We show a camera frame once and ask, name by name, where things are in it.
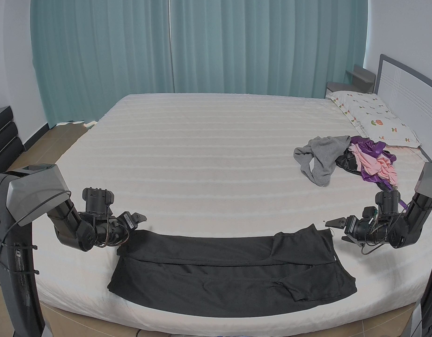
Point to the pile of clothes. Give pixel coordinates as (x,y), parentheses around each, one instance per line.
(374,163)

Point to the grey bedside table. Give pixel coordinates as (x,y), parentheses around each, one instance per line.
(360,76)

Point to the blue-green curtain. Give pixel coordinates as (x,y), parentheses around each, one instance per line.
(96,47)
(265,37)

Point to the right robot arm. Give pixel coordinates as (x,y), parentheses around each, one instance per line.
(418,209)

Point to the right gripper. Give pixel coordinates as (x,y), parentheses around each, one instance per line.
(358,227)

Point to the black chest of drawers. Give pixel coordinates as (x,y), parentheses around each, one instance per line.
(3,135)

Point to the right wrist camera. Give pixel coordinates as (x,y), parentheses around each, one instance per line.
(353,240)

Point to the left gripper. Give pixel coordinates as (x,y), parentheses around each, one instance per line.
(124,225)

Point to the white printed pillow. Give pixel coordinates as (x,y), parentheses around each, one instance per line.
(375,116)

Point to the grey garment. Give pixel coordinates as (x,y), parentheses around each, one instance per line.
(323,156)

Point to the black garment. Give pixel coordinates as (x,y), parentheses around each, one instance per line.
(219,269)

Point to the bed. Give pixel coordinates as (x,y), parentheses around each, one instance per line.
(201,160)

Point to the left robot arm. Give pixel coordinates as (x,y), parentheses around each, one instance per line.
(33,195)

